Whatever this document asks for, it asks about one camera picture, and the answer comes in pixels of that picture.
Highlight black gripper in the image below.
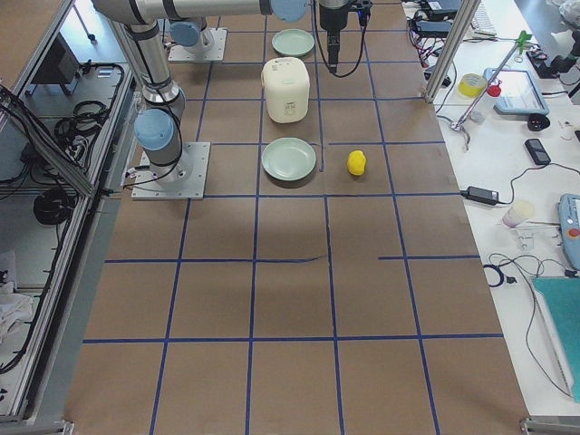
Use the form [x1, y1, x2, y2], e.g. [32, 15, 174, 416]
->
[318, 0, 355, 73]

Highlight white rice cooker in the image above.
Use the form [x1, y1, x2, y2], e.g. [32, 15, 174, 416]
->
[261, 57, 310, 123]

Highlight far green plate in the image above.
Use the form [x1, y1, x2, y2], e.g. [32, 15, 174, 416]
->
[272, 29, 314, 57]

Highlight green plate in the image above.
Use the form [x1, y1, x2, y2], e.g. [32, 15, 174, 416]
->
[272, 29, 314, 57]
[261, 138, 317, 181]

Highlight black power brick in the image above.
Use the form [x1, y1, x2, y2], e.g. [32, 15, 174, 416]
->
[409, 19, 452, 38]

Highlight yellow lemon toy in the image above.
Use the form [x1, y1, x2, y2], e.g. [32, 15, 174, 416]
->
[346, 150, 367, 177]

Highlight near green plate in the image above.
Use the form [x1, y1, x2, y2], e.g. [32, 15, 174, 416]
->
[261, 138, 317, 181]

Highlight yellow tape roll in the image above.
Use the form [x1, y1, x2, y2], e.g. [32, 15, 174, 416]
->
[458, 73, 488, 99]

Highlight metal grabber stick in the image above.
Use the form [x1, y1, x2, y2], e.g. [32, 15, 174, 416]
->
[449, 30, 533, 150]

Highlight black power adapter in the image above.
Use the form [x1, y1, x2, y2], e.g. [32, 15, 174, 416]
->
[460, 186, 499, 206]

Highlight black remote control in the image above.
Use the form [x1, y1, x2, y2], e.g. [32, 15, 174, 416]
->
[525, 139, 551, 166]

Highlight white plastic cup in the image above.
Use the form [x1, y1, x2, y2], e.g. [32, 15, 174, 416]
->
[502, 200, 536, 228]

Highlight grey teach pendant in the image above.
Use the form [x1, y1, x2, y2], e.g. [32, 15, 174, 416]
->
[557, 193, 579, 270]

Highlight teal board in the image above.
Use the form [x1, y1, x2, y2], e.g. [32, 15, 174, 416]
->
[533, 277, 579, 402]

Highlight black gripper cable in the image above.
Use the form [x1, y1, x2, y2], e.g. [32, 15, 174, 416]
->
[314, 4, 367, 79]

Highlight aluminium frame post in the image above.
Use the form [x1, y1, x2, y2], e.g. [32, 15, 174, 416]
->
[423, 0, 480, 103]

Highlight aluminium side frame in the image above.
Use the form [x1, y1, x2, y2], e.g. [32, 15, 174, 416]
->
[1, 1, 135, 434]

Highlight blue cable coil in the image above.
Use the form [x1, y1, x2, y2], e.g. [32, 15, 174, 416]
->
[482, 265, 517, 289]

